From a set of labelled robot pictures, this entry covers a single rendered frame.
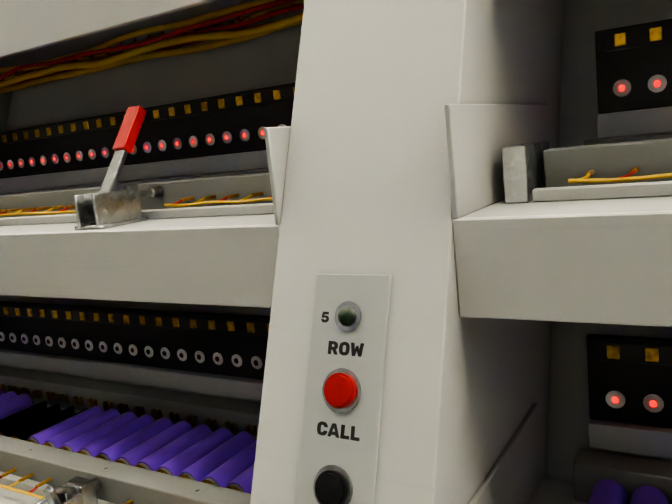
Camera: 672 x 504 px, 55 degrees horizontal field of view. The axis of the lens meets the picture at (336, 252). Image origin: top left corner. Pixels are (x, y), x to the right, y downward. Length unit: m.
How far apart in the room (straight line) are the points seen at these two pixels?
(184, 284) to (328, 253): 0.11
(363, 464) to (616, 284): 0.13
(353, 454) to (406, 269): 0.09
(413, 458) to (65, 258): 0.27
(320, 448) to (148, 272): 0.16
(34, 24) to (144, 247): 0.25
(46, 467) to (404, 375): 0.31
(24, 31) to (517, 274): 0.44
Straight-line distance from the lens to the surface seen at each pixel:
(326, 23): 0.37
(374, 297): 0.30
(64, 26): 0.56
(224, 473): 0.45
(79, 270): 0.46
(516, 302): 0.29
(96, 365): 0.67
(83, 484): 0.47
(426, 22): 0.34
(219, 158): 0.61
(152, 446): 0.52
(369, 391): 0.30
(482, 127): 0.33
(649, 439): 0.43
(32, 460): 0.54
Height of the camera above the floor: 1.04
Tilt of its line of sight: 9 degrees up
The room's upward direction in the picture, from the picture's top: 5 degrees clockwise
